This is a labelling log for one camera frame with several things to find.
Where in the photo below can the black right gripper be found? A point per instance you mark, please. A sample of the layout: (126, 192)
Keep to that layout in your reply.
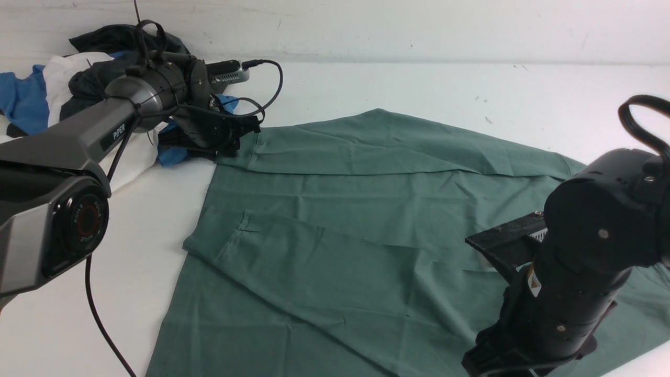
(526, 340)

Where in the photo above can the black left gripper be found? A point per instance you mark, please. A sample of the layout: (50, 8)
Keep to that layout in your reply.
(199, 124)

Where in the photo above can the green long sleeve shirt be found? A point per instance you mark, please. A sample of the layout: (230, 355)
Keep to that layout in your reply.
(338, 248)

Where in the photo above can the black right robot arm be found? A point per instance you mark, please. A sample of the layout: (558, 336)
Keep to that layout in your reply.
(565, 265)

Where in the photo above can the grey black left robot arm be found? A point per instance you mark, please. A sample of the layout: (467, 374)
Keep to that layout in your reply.
(41, 242)

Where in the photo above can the white shirt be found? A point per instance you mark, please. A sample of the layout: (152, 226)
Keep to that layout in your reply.
(64, 160)

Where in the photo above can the dark grey shirt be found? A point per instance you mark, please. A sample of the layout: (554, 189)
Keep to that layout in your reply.
(77, 81)

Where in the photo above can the blue shirt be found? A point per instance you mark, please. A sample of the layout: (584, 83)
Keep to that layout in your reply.
(25, 106)

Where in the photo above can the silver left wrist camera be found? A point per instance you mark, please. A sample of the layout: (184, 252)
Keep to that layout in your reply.
(227, 72)

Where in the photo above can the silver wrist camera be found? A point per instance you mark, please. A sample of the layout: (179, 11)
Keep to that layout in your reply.
(513, 244)
(227, 72)

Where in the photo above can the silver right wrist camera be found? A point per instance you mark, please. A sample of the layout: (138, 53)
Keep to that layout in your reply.
(513, 244)

